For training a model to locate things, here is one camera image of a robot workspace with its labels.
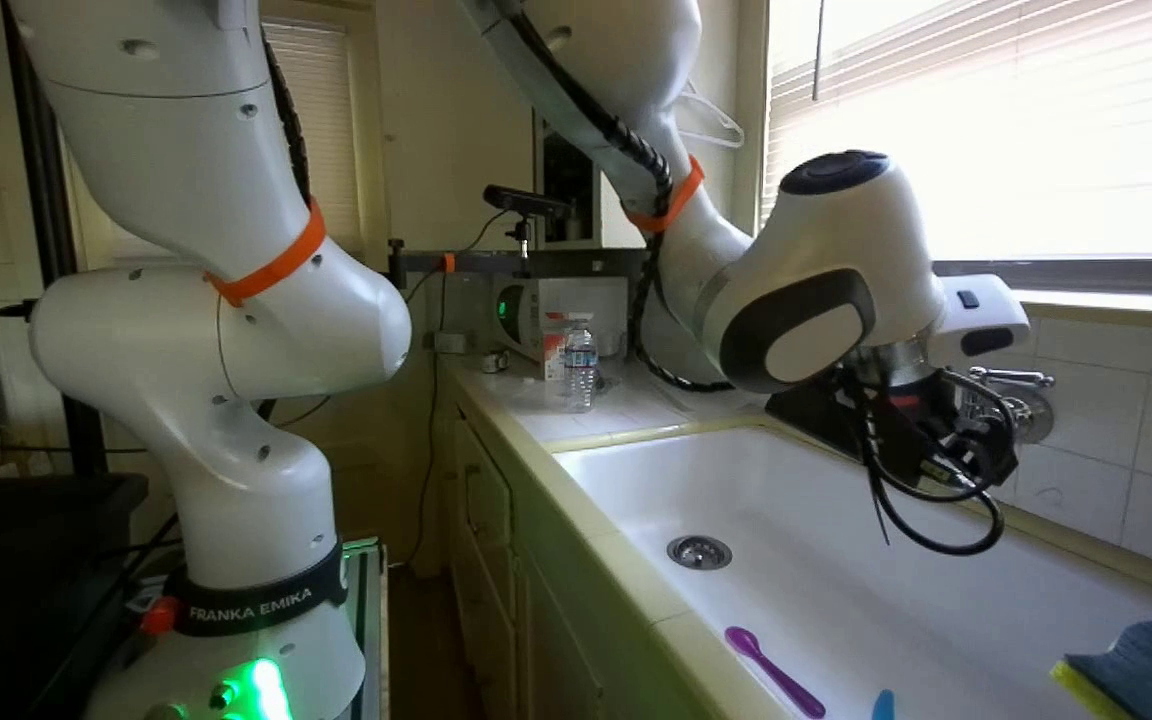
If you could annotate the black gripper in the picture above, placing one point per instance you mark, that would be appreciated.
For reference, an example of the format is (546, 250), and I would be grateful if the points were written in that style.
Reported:
(927, 430)

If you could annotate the purple plastic spoon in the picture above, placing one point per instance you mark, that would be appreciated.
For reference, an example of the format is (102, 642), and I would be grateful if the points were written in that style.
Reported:
(747, 642)

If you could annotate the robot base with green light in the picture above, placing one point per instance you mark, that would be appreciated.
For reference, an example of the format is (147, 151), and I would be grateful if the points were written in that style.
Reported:
(299, 650)

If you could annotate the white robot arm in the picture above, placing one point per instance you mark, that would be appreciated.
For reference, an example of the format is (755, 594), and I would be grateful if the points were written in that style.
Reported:
(170, 110)

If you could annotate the white sink basin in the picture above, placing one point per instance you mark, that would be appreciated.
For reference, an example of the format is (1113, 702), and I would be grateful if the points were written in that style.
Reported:
(843, 601)

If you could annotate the metal sink drain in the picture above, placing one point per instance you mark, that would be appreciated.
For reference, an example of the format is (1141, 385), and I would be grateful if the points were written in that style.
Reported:
(703, 552)

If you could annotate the white window blinds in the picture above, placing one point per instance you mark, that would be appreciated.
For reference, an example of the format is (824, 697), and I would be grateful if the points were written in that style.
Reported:
(1025, 125)

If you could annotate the clear plastic water bottle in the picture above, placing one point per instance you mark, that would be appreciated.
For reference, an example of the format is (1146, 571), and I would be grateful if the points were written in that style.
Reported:
(583, 361)

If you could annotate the green and yellow sponge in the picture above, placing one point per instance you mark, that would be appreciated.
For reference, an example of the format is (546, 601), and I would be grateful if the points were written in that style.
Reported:
(1113, 682)

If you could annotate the grey box with green light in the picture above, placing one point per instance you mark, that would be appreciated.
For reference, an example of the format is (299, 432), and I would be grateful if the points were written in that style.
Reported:
(538, 305)

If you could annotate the green cabinet under counter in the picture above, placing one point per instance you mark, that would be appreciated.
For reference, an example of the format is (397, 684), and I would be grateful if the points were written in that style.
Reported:
(546, 630)

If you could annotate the side window blinds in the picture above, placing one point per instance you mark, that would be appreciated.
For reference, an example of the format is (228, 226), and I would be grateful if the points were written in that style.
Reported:
(312, 67)

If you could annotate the chrome wall faucet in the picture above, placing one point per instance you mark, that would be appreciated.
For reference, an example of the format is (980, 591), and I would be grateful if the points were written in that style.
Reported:
(1025, 399)

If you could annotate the black camera stand pole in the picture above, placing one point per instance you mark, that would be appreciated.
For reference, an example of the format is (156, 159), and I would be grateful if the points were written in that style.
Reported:
(52, 226)

